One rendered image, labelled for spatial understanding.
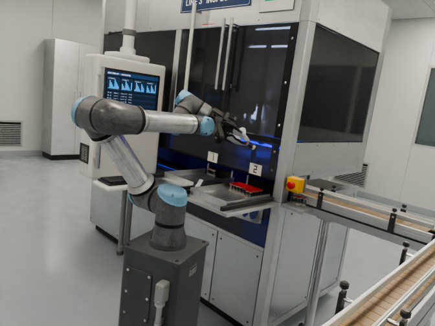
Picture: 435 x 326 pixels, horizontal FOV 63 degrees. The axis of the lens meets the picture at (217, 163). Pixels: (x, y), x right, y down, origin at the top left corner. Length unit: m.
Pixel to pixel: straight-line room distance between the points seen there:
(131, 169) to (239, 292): 1.16
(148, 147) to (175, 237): 1.19
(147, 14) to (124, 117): 1.79
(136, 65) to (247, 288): 1.52
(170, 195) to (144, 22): 1.79
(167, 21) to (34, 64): 4.50
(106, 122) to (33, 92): 5.78
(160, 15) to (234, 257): 1.72
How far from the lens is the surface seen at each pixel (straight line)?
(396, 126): 6.47
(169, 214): 1.37
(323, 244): 2.00
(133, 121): 1.17
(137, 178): 1.40
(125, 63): 2.34
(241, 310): 2.28
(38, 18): 6.99
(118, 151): 1.32
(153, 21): 2.80
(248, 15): 2.13
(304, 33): 1.89
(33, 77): 6.92
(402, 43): 6.63
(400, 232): 1.79
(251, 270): 2.13
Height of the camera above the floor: 1.38
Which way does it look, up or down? 10 degrees down
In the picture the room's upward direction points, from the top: 7 degrees clockwise
